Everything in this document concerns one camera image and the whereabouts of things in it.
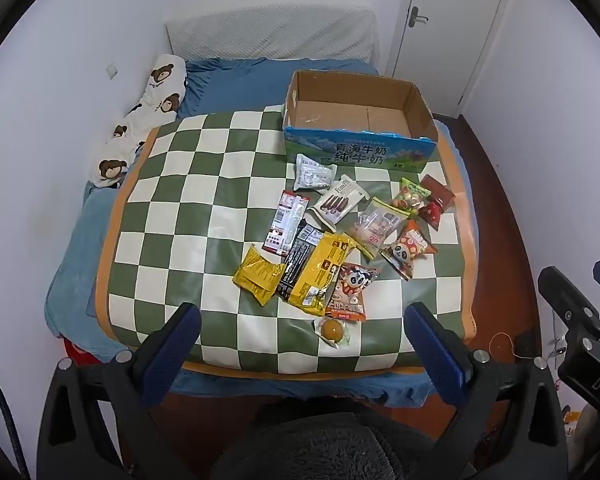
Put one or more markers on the white quilted headboard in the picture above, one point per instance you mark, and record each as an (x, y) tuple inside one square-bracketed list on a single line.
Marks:
[(270, 35)]

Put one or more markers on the clear packet with orange ball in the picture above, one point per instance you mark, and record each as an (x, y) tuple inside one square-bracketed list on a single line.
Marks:
[(331, 331)]

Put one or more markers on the small yellow snack packet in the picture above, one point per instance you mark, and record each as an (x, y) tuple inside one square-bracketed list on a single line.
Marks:
[(257, 275)]

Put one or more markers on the white wall outlet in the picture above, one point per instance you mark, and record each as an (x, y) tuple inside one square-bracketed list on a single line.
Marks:
[(112, 70)]

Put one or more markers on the dark red snack packet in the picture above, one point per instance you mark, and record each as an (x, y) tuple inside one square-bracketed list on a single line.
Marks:
[(440, 191)]

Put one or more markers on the red white panda snack packet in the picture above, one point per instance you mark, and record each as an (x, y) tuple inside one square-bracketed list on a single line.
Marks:
[(352, 292)]

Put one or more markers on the silver snack packet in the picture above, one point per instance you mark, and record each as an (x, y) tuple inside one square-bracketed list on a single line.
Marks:
[(311, 172)]

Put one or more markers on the cardboard box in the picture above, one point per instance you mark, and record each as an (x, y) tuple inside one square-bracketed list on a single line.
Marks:
[(360, 152)]

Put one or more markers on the red plastic item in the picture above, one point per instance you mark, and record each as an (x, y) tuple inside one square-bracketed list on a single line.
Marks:
[(77, 352)]

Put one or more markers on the white chocolate stick packet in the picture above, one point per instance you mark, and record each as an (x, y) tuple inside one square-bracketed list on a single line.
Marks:
[(337, 205)]

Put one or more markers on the blue bed sheet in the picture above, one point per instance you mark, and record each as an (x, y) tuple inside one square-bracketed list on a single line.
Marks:
[(230, 80)]

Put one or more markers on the clear yellow-edged snack packet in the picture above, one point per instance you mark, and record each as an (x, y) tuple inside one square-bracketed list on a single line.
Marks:
[(377, 225)]

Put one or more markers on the black snack packet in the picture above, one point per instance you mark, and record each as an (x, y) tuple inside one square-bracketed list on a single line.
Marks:
[(297, 260)]

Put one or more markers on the green white checkered mat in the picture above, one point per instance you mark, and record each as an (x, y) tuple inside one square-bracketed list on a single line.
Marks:
[(205, 185)]

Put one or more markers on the light blue blanket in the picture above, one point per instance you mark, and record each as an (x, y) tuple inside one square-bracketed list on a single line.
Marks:
[(75, 260)]

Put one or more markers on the orange panda snack packet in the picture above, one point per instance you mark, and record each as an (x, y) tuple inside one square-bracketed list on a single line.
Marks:
[(410, 247)]

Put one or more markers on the small red snack packet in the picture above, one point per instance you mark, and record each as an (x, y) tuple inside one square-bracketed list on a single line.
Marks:
[(432, 214)]

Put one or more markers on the green candy ball packet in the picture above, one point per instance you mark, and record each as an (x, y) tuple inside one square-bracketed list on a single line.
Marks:
[(411, 197)]

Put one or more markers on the white door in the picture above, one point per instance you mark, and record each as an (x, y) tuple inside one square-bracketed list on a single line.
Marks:
[(455, 20)]

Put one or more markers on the red and white snack packet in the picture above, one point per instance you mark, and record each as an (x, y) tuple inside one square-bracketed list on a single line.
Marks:
[(282, 225)]

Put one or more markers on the white bear-print pillow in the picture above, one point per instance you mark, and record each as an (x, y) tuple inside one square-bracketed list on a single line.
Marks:
[(155, 90)]

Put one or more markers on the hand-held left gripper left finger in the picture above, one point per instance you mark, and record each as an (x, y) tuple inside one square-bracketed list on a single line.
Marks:
[(175, 341)]

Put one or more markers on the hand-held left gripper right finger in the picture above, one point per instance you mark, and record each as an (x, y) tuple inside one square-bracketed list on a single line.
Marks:
[(435, 351)]

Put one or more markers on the grey fuzzy clothing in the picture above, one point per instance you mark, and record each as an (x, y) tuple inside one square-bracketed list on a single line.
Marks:
[(330, 445)]

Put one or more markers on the large yellow snack packet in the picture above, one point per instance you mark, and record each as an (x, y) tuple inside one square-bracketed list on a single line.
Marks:
[(325, 266)]

